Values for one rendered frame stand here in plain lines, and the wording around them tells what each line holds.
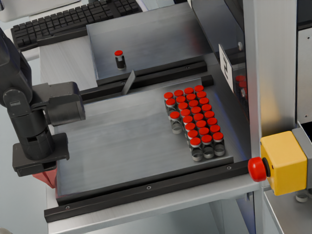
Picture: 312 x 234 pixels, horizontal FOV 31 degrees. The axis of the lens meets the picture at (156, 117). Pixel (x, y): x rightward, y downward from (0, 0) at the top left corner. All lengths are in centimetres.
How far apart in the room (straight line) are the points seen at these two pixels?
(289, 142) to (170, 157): 30
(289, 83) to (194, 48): 54
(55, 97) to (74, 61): 51
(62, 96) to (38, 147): 11
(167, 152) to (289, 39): 40
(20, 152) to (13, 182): 144
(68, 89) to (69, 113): 4
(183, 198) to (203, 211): 112
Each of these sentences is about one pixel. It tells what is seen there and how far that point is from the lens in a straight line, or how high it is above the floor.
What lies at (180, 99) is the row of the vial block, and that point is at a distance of 118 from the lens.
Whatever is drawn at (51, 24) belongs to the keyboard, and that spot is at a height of 83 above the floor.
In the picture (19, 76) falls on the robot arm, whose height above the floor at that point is 118.
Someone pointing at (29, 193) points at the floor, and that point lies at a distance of 241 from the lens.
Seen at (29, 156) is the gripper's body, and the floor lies 100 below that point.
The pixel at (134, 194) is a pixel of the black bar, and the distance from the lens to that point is 104.
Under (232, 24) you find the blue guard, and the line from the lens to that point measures 96.
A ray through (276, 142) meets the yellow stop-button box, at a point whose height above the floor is 103.
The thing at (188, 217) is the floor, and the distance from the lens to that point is 215.
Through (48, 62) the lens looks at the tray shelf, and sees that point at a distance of 148.
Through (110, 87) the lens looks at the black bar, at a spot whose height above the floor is 90.
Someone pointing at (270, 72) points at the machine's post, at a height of 114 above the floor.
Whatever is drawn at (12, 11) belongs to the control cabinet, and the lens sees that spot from 187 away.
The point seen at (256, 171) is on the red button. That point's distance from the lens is 90.
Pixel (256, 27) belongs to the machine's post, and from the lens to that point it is 82.
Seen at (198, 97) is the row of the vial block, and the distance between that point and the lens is 118.
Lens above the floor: 167
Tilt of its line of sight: 40 degrees down
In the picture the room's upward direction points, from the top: 11 degrees counter-clockwise
